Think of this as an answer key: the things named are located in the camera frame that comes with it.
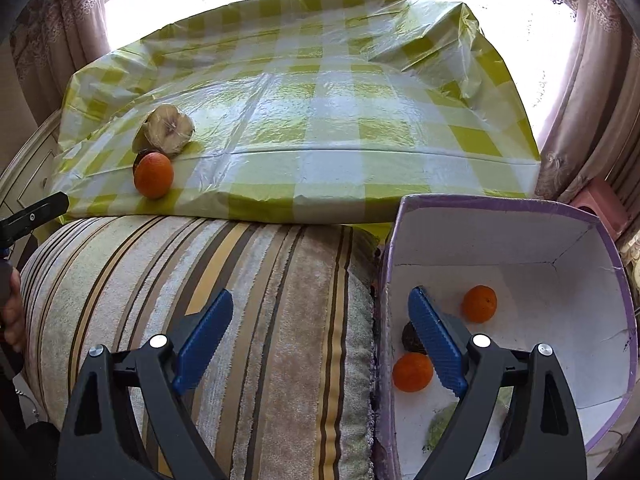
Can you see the white carved cabinet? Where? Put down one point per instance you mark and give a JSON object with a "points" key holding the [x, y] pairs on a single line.
{"points": [[26, 179]]}

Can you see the orange beside black fruit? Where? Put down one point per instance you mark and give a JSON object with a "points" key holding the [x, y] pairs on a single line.
{"points": [[154, 175]]}

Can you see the black fruit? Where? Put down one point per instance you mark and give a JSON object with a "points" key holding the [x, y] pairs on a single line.
{"points": [[141, 155], [411, 341]]}

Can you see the green vegetable piece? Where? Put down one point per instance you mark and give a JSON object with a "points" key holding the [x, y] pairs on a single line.
{"points": [[441, 419]]}

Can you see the green checkered plastic tablecloth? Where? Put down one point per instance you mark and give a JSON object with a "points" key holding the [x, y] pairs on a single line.
{"points": [[305, 111]]}

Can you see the purple white cardboard box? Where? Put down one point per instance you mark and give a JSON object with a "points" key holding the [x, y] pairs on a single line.
{"points": [[558, 279]]}

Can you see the cut brown fruit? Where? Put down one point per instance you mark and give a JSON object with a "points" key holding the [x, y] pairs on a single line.
{"points": [[166, 130]]}

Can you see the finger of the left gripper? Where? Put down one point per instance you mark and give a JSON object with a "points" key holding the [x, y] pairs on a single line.
{"points": [[20, 224]]}

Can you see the black fruit on table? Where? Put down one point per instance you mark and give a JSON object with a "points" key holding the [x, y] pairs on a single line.
{"points": [[141, 155]]}

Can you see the pink plastic stool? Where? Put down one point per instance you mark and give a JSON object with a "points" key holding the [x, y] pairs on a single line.
{"points": [[598, 198]]}

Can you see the pink floral curtain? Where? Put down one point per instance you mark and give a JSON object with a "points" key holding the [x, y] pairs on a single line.
{"points": [[593, 129]]}

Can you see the orange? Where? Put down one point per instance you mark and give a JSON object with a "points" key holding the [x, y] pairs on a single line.
{"points": [[479, 304], [154, 175]]}

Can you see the striped sofa cushion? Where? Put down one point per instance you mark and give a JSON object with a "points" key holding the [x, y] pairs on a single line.
{"points": [[261, 334]]}

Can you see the person left hand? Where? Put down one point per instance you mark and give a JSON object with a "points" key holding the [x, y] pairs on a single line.
{"points": [[13, 315]]}

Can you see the small tangerine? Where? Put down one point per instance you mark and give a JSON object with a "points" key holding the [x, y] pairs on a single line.
{"points": [[412, 372]]}

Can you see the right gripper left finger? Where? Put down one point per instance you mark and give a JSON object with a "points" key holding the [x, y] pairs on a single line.
{"points": [[100, 438]]}

